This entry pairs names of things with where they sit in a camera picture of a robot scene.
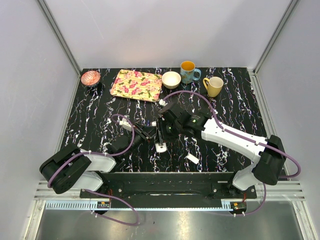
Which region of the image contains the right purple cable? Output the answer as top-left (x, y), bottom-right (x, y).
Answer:
top-left (162, 90), bottom-right (302, 217)

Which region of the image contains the aluminium frame post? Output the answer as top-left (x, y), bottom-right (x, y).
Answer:
top-left (252, 0), bottom-right (302, 76)
top-left (36, 0), bottom-right (83, 76)

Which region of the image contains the blue butterfly mug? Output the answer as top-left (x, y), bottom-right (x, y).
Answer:
top-left (180, 60), bottom-right (202, 84)

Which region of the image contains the right aluminium frame post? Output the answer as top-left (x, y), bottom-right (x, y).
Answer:
top-left (252, 0), bottom-right (302, 76)

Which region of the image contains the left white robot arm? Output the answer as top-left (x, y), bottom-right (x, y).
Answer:
top-left (39, 122), bottom-right (156, 198)

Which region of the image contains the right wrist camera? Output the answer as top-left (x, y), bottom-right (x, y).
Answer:
top-left (158, 99), bottom-right (168, 107)

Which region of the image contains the white remote control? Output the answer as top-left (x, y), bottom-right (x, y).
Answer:
top-left (151, 121), bottom-right (167, 153)

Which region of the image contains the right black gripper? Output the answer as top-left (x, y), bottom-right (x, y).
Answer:
top-left (153, 117), bottom-right (182, 145)

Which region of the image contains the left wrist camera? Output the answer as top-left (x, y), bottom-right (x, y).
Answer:
top-left (119, 115), bottom-right (133, 132)

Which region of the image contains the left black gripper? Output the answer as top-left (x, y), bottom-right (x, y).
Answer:
top-left (123, 122), bottom-right (156, 159)

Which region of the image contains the cream ceramic bowl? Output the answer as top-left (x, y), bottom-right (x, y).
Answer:
top-left (162, 71), bottom-right (181, 90)

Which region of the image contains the floral rectangular tray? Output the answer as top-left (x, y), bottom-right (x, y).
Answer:
top-left (110, 69), bottom-right (162, 102)

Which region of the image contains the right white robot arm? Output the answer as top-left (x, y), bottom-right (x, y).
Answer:
top-left (156, 100), bottom-right (286, 198)

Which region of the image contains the white battery compartment cover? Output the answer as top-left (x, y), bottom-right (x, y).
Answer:
top-left (186, 153), bottom-right (200, 164)

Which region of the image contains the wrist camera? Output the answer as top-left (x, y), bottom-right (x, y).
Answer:
top-left (119, 115), bottom-right (133, 132)
top-left (158, 99), bottom-right (168, 107)

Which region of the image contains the yellow mug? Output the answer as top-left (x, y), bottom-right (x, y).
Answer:
top-left (202, 76), bottom-right (224, 98)

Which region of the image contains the left aluminium frame post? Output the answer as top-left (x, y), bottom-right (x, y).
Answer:
top-left (36, 0), bottom-right (83, 76)

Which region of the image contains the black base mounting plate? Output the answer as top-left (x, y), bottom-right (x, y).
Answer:
top-left (79, 171), bottom-right (258, 210)

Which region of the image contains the red patterned small bowl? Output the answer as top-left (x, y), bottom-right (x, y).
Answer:
top-left (80, 70), bottom-right (101, 87)

